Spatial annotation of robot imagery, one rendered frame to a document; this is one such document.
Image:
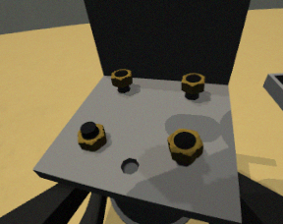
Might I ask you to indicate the brass hex nut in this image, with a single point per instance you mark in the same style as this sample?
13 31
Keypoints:
122 78
94 143
193 83
185 146

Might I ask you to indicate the black cylinder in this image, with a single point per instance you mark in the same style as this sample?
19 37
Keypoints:
131 213

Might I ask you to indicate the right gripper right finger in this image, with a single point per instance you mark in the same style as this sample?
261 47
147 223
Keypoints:
259 204

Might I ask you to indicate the grey shallow tray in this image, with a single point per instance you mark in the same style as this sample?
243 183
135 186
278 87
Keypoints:
274 86

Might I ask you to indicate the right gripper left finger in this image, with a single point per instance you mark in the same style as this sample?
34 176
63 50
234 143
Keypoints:
57 205

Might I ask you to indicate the grey l-shaped metal bracket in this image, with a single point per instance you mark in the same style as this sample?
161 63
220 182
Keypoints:
160 41

